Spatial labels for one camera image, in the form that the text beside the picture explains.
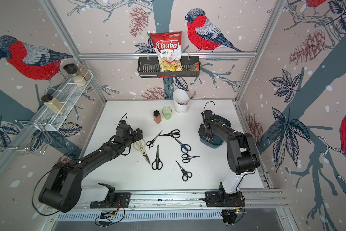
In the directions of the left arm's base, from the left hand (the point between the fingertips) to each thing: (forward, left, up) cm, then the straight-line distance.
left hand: (139, 130), depth 90 cm
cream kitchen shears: (-5, +1, -10) cm, 12 cm away
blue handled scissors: (-8, -29, -10) cm, 32 cm away
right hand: (+3, -42, -6) cm, 43 cm away
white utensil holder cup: (+31, -28, -5) cm, 42 cm away
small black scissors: (-4, -7, -10) cm, 12 cm away
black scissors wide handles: (+4, -23, -10) cm, 25 cm away
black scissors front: (-24, -30, -9) cm, 40 cm away
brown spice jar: (+13, -10, -3) cm, 17 cm away
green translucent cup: (+20, -16, -6) cm, 27 cm away
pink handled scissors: (-2, -46, -9) cm, 46 cm away
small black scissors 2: (-15, -31, -9) cm, 36 cm away
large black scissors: (-18, -12, -10) cm, 24 cm away
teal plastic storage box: (-4, -50, -9) cm, 51 cm away
